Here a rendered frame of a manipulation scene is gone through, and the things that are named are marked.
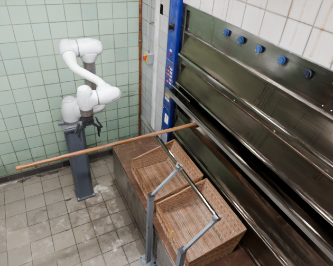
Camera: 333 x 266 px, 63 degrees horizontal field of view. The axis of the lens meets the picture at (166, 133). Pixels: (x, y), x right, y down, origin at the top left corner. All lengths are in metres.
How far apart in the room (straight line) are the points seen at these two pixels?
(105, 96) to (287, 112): 1.11
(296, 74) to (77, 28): 2.12
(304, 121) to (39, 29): 2.36
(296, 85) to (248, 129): 0.46
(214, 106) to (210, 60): 0.34
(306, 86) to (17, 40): 2.42
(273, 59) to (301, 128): 0.40
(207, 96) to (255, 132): 0.52
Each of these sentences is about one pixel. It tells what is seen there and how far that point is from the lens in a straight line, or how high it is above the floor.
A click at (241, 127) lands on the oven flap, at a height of 1.52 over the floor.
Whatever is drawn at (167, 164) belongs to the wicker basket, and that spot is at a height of 0.59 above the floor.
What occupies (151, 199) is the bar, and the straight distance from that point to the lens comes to 2.11.
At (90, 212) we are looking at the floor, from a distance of 3.24.
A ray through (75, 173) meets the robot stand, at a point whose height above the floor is 0.42.
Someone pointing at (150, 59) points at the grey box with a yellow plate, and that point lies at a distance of 2.93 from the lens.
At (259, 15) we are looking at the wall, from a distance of 1.69.
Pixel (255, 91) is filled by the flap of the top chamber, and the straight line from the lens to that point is 1.75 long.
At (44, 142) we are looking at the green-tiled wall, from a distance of 3.52.
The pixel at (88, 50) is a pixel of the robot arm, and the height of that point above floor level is 1.76.
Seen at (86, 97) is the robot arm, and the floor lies 1.65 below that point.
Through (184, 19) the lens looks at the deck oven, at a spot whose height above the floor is 1.98.
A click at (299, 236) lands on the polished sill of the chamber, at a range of 1.86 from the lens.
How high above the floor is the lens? 2.55
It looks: 37 degrees down
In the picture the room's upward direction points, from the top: 5 degrees clockwise
